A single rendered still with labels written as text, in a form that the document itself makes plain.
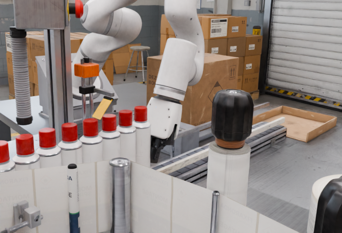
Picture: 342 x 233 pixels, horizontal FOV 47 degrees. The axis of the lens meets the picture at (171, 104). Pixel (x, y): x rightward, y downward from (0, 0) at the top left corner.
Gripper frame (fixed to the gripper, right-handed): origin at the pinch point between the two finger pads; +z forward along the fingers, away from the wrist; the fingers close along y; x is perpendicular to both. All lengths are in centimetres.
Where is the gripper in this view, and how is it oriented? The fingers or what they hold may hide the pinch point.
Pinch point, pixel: (152, 154)
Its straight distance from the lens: 107.4
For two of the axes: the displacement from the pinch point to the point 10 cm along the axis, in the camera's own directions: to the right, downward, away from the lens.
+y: 7.4, 1.9, -6.4
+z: -2.5, 9.7, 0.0
